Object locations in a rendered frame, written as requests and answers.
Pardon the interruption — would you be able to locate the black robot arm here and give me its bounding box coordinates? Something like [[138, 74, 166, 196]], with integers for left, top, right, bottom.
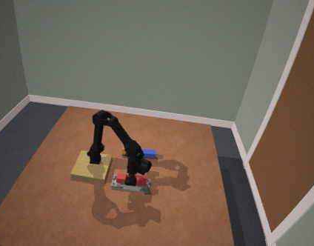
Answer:
[[87, 110, 152, 176]]

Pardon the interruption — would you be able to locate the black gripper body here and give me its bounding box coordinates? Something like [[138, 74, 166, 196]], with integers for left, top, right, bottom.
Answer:
[[124, 165, 137, 186]]

